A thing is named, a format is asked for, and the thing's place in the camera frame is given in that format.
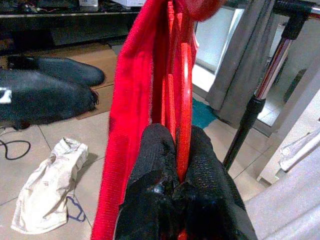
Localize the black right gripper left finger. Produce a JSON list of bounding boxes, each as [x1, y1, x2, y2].
[[114, 123, 181, 240]]

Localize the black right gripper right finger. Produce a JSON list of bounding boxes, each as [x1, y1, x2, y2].
[[174, 124, 258, 240]]

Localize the red printed t-shirt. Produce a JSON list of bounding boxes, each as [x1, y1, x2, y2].
[[90, 0, 226, 240]]

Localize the red plastic clothes hanger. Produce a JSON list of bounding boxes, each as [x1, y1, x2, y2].
[[161, 0, 195, 240]]

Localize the teal floor mat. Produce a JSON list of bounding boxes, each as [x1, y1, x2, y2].
[[191, 98, 218, 130]]

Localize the black chrome clothes rack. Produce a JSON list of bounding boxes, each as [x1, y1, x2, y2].
[[222, 0, 312, 172]]

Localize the crumpled cream garment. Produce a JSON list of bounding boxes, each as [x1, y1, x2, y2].
[[10, 136, 90, 235]]

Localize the grey curtain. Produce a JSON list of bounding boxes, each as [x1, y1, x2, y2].
[[204, 0, 278, 130]]

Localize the large black bag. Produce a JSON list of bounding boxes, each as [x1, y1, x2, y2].
[[0, 69, 99, 126]]

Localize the slim black bag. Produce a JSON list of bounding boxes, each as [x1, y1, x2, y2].
[[7, 56, 105, 87]]

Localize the white framed glass door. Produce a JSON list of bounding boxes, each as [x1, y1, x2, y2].
[[193, 7, 246, 95]]

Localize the black tv bench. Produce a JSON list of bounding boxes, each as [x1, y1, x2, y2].
[[0, 11, 141, 56]]

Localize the blue wire clothes hanger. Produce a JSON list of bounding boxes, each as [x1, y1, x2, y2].
[[66, 196, 87, 223]]

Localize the thin black floor cable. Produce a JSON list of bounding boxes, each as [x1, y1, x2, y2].
[[0, 139, 31, 160]]

